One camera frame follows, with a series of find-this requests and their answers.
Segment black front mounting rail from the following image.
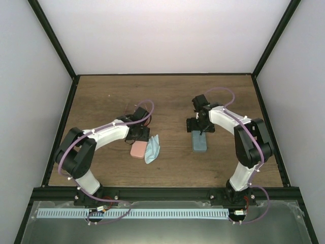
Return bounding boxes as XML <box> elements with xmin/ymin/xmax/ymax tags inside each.
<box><xmin>32</xmin><ymin>186</ymin><xmax>300</xmax><ymax>206</ymax></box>

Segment grey glasses case green lining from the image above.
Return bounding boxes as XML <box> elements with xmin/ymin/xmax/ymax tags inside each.
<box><xmin>191</xmin><ymin>131</ymin><xmax>207</xmax><ymax>153</ymax></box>

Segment pink glasses case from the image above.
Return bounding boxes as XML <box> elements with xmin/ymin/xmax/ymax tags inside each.
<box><xmin>130</xmin><ymin>141</ymin><xmax>148</xmax><ymax>159</ymax></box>

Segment light blue slotted cable duct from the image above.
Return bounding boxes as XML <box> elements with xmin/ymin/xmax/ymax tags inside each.
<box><xmin>36</xmin><ymin>208</ymin><xmax>229</xmax><ymax>220</ymax></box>

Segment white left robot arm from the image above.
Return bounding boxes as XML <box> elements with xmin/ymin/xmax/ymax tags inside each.
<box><xmin>54</xmin><ymin>107</ymin><xmax>151</xmax><ymax>205</ymax></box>

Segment thin red sunglasses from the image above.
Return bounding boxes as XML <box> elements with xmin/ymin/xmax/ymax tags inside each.
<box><xmin>121</xmin><ymin>100</ymin><xmax>152</xmax><ymax>127</ymax></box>

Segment black aluminium frame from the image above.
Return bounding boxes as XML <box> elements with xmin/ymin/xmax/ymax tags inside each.
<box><xmin>14</xmin><ymin>0</ymin><xmax>319</xmax><ymax>244</ymax></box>

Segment light blue cloth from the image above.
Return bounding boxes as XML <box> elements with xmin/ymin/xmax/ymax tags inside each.
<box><xmin>144</xmin><ymin>135</ymin><xmax>160</xmax><ymax>164</ymax></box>

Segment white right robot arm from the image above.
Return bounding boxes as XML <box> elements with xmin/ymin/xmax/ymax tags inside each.
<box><xmin>186</xmin><ymin>94</ymin><xmax>274</xmax><ymax>205</ymax></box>

